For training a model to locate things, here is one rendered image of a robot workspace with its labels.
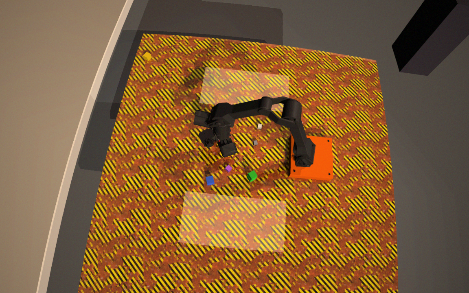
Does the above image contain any yellow block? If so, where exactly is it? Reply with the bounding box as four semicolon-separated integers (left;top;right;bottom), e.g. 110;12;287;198
143;52;151;61

